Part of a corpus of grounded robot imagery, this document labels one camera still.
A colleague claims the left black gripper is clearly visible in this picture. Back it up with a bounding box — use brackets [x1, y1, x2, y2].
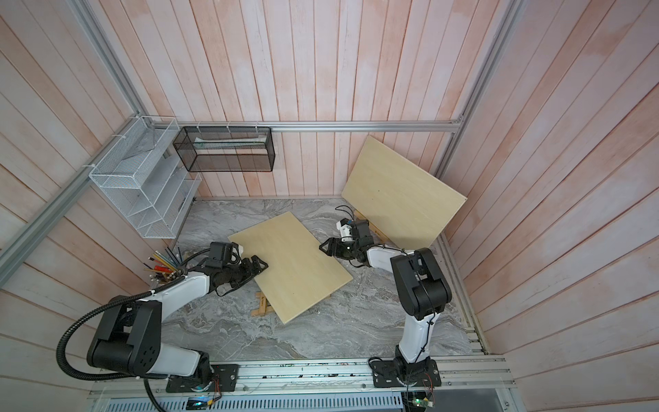
[222, 255, 269, 289]

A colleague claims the plywood board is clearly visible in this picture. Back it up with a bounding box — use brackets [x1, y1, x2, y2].
[342, 137, 467, 250]
[229, 212, 353, 324]

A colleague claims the wooden easel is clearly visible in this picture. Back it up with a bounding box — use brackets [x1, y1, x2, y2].
[251, 292, 275, 317]
[355, 210, 395, 247]

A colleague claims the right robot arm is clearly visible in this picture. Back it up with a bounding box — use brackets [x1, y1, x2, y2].
[319, 219, 452, 389]

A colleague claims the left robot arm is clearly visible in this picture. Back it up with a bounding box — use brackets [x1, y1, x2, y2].
[87, 242, 269, 383]

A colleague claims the cup of coloured pencils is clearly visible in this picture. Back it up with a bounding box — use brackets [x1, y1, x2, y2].
[142, 248, 185, 286]

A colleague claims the black mesh basket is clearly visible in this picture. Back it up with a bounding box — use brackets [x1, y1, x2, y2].
[173, 125, 276, 173]

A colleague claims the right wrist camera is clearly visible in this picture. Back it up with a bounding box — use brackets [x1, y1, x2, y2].
[336, 218, 357, 242]

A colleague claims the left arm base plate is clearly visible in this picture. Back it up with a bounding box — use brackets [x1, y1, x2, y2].
[166, 364, 240, 393]

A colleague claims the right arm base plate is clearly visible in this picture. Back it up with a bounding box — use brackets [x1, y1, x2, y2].
[367, 357, 442, 389]

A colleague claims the aluminium frame horizontal bar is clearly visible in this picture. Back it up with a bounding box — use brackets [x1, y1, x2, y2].
[176, 120, 462, 133]

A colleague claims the white wire mesh shelf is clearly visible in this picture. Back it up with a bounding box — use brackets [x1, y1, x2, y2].
[89, 116, 201, 240]

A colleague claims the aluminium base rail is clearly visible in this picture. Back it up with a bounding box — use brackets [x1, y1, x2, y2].
[86, 354, 517, 401]

